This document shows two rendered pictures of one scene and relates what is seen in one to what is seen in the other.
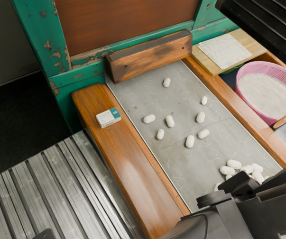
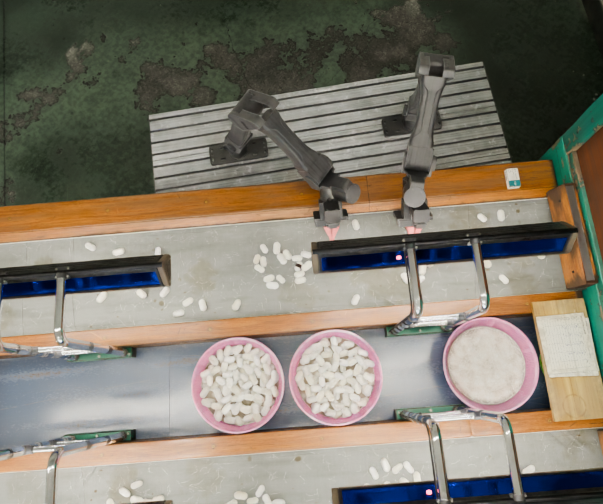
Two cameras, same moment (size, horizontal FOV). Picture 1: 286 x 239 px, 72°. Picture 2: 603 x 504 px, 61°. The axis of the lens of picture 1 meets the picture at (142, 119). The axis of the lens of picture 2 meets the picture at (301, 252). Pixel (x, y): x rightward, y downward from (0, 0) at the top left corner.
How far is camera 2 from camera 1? 1.28 m
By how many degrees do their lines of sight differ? 43
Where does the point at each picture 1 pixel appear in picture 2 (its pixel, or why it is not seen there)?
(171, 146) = (467, 222)
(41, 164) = (492, 132)
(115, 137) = (491, 178)
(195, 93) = (516, 278)
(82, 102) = (536, 165)
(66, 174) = (476, 147)
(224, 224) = (427, 148)
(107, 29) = (593, 179)
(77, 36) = (587, 152)
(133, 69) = (556, 209)
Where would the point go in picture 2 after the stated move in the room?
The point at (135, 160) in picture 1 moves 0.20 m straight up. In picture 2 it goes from (466, 184) to (487, 156)
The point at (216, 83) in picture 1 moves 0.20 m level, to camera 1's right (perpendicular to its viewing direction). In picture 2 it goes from (520, 301) to (483, 357)
